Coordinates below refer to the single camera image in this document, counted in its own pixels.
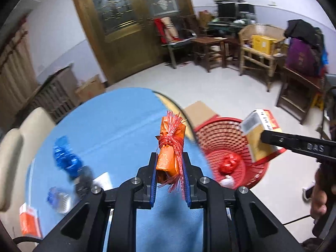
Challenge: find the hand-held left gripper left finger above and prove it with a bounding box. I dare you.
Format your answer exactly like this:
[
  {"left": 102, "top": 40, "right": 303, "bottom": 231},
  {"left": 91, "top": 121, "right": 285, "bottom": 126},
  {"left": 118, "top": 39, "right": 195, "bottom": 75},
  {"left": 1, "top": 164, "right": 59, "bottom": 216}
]
[{"left": 34, "top": 152, "right": 158, "bottom": 252}]

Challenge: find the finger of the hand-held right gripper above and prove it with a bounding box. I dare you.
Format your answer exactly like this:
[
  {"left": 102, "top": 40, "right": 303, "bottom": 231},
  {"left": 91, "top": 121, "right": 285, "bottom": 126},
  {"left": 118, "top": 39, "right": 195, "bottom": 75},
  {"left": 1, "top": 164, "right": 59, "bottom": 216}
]
[{"left": 260, "top": 130, "right": 297, "bottom": 151}]

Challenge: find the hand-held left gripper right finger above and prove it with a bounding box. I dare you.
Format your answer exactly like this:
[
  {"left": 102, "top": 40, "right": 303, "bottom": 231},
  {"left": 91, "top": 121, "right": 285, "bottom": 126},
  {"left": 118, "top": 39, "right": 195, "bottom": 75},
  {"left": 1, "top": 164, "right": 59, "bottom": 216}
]
[{"left": 183, "top": 152, "right": 305, "bottom": 252}]

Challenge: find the yellow cardboard box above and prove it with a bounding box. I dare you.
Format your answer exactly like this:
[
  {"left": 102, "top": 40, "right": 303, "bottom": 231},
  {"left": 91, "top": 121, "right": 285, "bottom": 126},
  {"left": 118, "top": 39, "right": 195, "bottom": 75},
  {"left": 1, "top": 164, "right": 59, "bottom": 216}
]
[{"left": 240, "top": 109, "right": 286, "bottom": 163}]

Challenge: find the orange package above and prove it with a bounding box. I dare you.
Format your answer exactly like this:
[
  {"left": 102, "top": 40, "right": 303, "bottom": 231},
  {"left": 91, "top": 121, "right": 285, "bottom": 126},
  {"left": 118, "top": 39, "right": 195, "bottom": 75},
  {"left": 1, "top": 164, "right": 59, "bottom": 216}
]
[{"left": 154, "top": 110, "right": 187, "bottom": 200}]

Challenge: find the white medicine box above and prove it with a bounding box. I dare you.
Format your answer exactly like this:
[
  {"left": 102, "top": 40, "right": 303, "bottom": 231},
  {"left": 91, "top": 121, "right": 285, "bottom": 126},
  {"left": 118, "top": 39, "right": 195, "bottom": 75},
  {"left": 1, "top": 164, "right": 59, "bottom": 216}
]
[{"left": 92, "top": 171, "right": 114, "bottom": 190}]

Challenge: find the red plastic basket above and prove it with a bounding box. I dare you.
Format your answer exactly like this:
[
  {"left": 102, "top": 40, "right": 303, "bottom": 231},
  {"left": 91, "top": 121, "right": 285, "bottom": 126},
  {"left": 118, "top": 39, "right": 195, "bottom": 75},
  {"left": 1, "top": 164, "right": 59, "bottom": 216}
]
[{"left": 194, "top": 118, "right": 270, "bottom": 189}]

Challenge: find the dark plastic wrapper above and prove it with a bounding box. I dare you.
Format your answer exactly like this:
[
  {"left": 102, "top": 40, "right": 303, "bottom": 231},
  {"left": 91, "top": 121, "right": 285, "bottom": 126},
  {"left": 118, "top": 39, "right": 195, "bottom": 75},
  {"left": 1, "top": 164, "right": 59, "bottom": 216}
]
[{"left": 71, "top": 166, "right": 94, "bottom": 195}]

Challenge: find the blue wrapper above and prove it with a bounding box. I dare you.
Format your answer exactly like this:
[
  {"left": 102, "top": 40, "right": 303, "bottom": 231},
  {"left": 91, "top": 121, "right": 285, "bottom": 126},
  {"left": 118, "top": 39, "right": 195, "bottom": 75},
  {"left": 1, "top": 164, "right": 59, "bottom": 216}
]
[{"left": 53, "top": 136, "right": 82, "bottom": 175}]

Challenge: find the blue printed box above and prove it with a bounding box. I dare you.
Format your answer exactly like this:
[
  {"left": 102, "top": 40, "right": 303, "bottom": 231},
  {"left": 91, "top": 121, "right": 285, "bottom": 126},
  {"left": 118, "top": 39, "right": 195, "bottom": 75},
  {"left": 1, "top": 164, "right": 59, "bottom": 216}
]
[{"left": 47, "top": 187, "right": 72, "bottom": 214}]

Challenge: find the person's right hand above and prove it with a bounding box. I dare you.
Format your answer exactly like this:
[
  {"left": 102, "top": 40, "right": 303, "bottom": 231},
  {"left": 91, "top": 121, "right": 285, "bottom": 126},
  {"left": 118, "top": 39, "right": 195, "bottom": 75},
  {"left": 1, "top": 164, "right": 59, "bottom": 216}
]
[{"left": 310, "top": 167, "right": 329, "bottom": 218}]

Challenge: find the yellow stool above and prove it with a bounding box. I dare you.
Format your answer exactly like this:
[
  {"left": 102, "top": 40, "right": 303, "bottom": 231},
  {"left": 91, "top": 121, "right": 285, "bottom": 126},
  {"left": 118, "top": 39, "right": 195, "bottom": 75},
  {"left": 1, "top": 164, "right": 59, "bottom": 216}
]
[{"left": 312, "top": 94, "right": 324, "bottom": 109}]

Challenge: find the red crumpled wrapper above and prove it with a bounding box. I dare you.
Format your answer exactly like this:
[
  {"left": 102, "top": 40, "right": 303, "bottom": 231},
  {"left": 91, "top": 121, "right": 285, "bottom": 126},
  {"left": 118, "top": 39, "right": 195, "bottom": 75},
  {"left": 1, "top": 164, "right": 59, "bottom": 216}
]
[{"left": 217, "top": 154, "right": 242, "bottom": 176}]

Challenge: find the dark wooden chair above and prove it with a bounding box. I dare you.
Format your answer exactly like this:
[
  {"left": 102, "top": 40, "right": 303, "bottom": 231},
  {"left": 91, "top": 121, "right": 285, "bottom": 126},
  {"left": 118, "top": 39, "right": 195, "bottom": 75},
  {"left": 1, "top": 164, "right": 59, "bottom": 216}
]
[{"left": 275, "top": 65, "right": 324, "bottom": 125}]

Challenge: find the round blue table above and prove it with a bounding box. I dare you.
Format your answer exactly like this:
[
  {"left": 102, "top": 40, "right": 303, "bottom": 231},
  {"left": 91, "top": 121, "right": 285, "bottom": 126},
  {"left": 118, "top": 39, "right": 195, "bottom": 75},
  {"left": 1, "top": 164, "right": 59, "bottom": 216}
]
[{"left": 26, "top": 88, "right": 212, "bottom": 252}]

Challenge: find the flat cardboard sheet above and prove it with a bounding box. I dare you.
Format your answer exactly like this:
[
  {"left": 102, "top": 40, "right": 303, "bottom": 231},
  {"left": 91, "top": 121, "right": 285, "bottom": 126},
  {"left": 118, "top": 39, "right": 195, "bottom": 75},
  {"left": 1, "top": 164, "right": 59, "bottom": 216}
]
[{"left": 183, "top": 100, "right": 221, "bottom": 134}]

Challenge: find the wicker chair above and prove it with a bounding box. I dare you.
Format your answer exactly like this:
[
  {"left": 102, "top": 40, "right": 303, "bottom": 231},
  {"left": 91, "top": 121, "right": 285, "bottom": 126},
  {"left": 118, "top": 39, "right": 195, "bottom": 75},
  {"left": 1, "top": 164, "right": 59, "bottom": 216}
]
[{"left": 238, "top": 23, "right": 287, "bottom": 93}]

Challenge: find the round wooden table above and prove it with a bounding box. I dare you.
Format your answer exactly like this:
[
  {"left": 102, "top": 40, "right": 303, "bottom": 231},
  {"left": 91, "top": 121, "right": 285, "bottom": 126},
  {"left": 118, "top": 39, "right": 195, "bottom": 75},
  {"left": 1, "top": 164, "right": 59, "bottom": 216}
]
[{"left": 154, "top": 91, "right": 196, "bottom": 139}]

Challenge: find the purple bag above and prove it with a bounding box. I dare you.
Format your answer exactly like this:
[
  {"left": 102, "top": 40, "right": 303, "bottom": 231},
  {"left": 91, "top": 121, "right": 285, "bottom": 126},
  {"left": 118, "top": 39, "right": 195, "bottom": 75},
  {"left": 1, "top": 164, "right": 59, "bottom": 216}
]
[{"left": 286, "top": 38, "right": 320, "bottom": 77}]

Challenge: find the yellow carton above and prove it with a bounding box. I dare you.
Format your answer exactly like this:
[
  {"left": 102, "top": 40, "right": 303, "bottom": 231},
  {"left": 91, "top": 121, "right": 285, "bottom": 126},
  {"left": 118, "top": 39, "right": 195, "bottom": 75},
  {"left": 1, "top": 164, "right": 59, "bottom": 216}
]
[{"left": 251, "top": 35, "right": 279, "bottom": 56}]

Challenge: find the black jacket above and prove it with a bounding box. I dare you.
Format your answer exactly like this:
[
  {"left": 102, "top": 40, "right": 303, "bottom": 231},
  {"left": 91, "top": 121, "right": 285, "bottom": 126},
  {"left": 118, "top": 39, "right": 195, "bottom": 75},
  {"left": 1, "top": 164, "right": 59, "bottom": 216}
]
[{"left": 284, "top": 19, "right": 321, "bottom": 46}]

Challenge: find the small wooden table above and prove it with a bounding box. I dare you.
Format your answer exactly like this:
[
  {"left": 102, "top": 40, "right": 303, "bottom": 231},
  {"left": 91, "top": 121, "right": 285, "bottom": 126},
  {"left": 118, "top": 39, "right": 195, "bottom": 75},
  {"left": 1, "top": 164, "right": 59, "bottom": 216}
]
[{"left": 191, "top": 36, "right": 229, "bottom": 73}]

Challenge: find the open cardboard box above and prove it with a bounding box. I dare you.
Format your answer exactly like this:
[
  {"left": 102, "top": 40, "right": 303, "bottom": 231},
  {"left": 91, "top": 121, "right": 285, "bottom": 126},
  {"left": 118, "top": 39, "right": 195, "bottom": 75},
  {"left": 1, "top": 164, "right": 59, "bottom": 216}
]
[{"left": 75, "top": 74, "right": 106, "bottom": 102}]

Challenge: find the dark green desk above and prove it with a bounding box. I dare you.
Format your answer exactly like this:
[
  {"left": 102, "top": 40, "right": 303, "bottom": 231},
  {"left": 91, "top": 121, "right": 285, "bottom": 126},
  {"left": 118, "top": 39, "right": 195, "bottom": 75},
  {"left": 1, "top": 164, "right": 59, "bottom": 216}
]
[{"left": 207, "top": 18, "right": 243, "bottom": 38}]

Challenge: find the orange and white box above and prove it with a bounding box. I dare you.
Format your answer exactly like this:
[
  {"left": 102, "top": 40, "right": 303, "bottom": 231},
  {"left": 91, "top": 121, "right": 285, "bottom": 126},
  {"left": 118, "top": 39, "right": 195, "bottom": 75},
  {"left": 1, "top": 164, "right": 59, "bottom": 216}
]
[{"left": 19, "top": 203, "right": 43, "bottom": 239}]

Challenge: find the wooden radiator cover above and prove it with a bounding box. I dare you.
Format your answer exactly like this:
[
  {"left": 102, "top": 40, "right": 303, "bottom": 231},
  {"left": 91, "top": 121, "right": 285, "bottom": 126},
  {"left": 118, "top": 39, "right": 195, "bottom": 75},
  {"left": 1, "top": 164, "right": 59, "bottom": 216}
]
[{"left": 30, "top": 64, "right": 80, "bottom": 122}]

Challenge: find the metal chair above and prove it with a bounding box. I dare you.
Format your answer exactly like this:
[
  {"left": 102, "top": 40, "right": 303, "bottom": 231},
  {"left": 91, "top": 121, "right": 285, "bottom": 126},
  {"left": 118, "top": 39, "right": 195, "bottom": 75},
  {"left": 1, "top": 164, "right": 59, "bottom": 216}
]
[{"left": 154, "top": 17, "right": 200, "bottom": 69}]

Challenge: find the beige sofa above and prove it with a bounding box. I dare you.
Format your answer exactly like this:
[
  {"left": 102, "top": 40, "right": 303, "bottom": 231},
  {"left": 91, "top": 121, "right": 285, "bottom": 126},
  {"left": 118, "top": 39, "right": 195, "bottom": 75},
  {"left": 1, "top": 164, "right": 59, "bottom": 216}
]
[{"left": 0, "top": 107, "right": 56, "bottom": 213}]

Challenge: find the black monitor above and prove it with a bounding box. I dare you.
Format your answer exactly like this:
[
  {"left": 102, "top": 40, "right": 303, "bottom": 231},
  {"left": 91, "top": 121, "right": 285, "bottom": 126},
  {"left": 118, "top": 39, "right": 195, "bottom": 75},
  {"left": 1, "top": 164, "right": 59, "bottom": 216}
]
[{"left": 217, "top": 1, "right": 240, "bottom": 19}]

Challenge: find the brown cardboard box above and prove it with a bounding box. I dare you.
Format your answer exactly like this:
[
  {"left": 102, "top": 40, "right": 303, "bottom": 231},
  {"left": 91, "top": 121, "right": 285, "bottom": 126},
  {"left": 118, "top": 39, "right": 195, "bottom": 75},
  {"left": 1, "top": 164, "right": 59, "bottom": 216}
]
[{"left": 198, "top": 10, "right": 214, "bottom": 27}]

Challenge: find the brass double door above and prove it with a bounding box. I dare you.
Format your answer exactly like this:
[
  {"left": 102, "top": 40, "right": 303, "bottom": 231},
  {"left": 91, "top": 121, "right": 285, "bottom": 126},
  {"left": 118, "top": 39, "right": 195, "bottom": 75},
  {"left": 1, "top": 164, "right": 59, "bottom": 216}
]
[{"left": 69, "top": 0, "right": 195, "bottom": 85}]

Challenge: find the red cloth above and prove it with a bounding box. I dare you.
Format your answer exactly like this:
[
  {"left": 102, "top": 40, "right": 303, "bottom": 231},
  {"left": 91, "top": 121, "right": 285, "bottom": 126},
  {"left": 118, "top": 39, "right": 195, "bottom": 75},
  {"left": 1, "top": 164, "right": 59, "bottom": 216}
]
[{"left": 154, "top": 18, "right": 181, "bottom": 44}]

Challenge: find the brown curtain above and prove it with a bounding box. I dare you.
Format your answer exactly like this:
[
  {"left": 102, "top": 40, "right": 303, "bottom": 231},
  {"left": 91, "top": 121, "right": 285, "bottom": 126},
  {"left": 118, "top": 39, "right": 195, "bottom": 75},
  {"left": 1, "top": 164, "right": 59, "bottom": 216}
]
[{"left": 0, "top": 16, "right": 38, "bottom": 126}]

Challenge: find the black floor cable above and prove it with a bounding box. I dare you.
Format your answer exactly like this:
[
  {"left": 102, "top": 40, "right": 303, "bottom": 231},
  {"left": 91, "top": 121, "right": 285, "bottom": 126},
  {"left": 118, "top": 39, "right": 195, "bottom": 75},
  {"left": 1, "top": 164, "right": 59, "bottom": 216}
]
[{"left": 282, "top": 214, "right": 313, "bottom": 226}]

